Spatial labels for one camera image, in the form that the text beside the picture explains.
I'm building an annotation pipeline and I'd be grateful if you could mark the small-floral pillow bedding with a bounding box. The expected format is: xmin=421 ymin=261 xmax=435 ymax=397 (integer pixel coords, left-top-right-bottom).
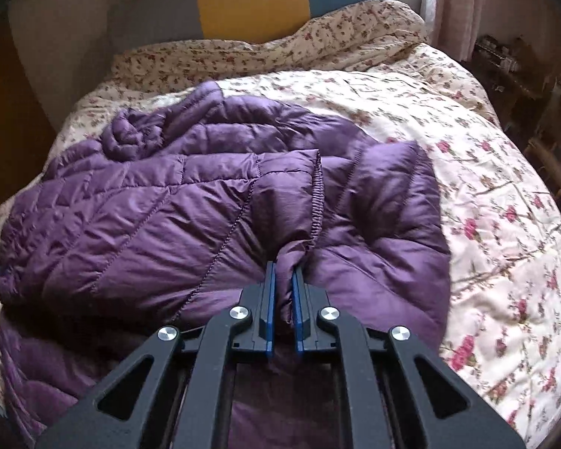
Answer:
xmin=110 ymin=0 xmax=427 ymax=94

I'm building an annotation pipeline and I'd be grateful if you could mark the pink curtain right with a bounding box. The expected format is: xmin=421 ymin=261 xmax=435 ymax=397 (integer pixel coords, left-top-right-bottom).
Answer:
xmin=432 ymin=0 xmax=484 ymax=61

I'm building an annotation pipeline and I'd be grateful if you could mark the rattan chair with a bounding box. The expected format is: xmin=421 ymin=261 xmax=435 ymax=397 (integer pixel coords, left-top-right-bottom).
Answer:
xmin=523 ymin=114 xmax=561 ymax=200

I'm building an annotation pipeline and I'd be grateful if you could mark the cluttered wooden side table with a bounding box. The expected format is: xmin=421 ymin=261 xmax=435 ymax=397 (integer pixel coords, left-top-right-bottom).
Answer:
xmin=468 ymin=34 xmax=554 ymax=130

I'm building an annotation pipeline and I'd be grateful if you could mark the purple quilted down jacket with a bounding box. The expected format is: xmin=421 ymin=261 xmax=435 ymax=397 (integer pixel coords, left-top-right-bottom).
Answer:
xmin=0 ymin=83 xmax=450 ymax=448

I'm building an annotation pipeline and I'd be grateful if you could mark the floral cream bed quilt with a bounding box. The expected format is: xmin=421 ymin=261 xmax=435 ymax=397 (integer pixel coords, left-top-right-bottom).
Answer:
xmin=0 ymin=42 xmax=561 ymax=449

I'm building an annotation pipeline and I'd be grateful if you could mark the wooden wardrobe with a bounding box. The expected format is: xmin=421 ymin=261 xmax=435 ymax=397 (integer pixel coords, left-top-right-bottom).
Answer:
xmin=0 ymin=15 xmax=55 ymax=205

